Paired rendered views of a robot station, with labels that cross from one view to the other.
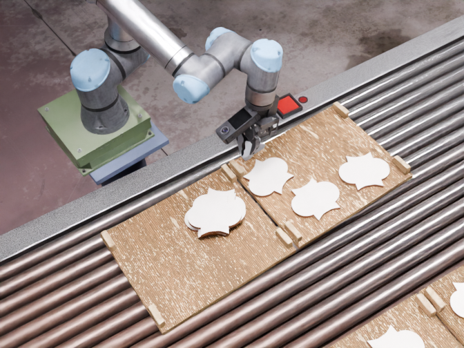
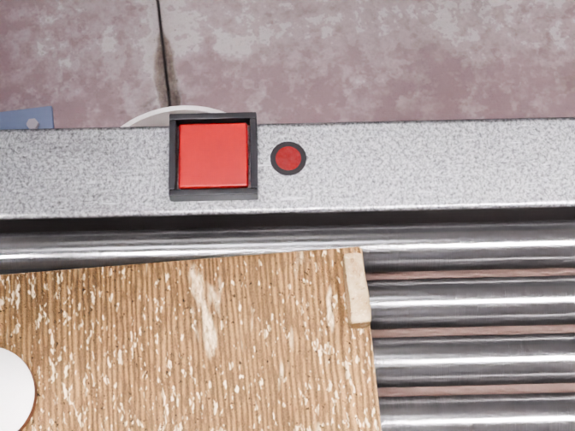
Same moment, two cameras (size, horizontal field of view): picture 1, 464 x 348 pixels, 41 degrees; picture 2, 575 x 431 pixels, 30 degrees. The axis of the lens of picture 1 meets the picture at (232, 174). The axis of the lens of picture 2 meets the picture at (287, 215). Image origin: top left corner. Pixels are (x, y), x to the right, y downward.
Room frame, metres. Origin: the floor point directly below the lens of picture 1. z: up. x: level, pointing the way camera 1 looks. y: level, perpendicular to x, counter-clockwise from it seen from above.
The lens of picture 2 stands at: (1.11, -0.39, 1.80)
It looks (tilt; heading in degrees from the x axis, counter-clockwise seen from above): 72 degrees down; 25
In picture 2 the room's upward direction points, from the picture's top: 1 degrees clockwise
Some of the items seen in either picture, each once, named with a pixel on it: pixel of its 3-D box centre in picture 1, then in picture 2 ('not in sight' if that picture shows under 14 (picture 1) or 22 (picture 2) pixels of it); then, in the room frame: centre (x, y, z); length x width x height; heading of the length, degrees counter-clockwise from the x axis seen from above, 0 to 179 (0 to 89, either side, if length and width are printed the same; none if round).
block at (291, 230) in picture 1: (293, 231); not in sight; (0.90, -0.15, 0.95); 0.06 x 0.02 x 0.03; 30
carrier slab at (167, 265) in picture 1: (196, 243); not in sight; (0.90, 0.11, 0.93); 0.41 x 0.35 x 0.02; 120
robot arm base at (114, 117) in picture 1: (102, 105); not in sight; (1.37, 0.38, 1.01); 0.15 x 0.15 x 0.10
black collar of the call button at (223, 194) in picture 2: (286, 105); (213, 156); (1.39, -0.19, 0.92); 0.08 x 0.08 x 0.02; 27
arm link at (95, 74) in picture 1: (94, 76); not in sight; (1.38, 0.37, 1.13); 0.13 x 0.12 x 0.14; 138
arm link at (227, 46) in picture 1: (226, 52); not in sight; (1.17, -0.01, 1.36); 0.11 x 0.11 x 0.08; 48
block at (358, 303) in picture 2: (340, 110); (356, 291); (1.32, -0.35, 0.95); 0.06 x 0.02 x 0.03; 30
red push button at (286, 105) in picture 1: (286, 106); (213, 156); (1.39, -0.19, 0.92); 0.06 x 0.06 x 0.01; 27
